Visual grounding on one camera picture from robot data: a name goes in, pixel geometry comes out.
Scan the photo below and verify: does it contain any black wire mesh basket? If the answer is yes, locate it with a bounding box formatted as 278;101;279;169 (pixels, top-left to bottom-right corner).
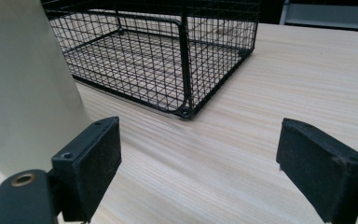
40;0;261;120

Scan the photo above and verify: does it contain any grey metal shelf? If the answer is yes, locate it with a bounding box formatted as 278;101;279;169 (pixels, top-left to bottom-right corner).
279;0;358;32

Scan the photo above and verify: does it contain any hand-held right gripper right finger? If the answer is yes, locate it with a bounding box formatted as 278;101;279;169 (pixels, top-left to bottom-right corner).
275;118;358;224

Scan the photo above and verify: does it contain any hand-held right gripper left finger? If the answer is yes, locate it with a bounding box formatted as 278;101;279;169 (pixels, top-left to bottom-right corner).
50;116;122;224

